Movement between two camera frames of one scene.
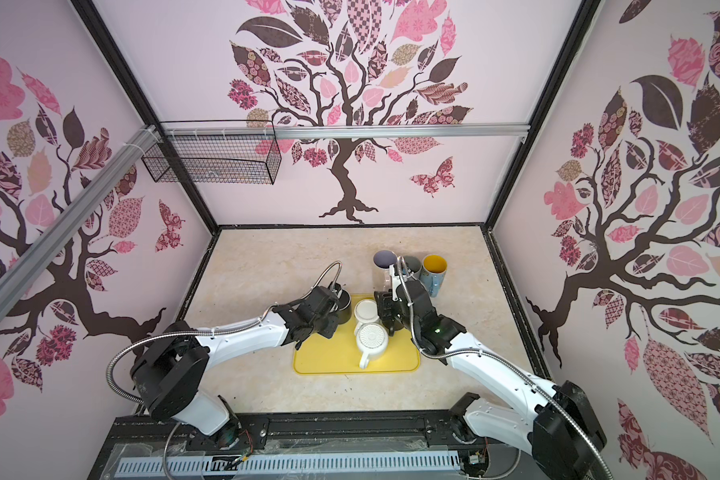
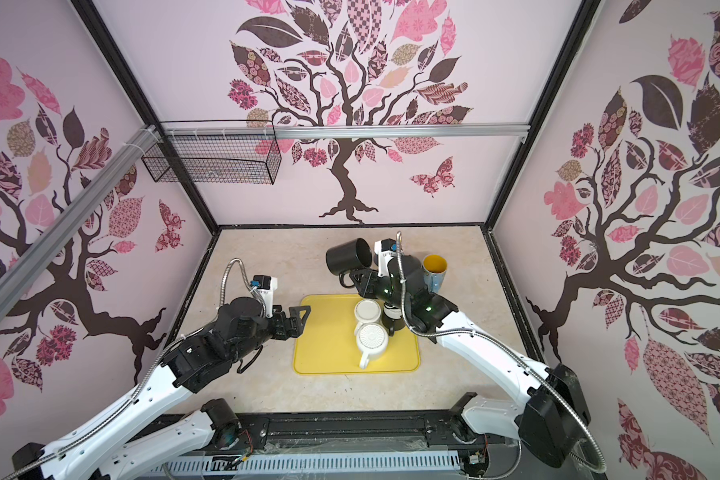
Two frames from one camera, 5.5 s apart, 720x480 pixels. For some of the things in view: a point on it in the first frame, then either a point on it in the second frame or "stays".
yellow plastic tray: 340,352 stays
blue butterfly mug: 433,272 stays
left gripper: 329,331 → 297,327
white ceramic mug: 372,341 stays
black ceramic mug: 345,305 → 351,256
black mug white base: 393,323 stays
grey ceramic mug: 414,265 stays
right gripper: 384,304 → 369,283
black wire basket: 218,153 stays
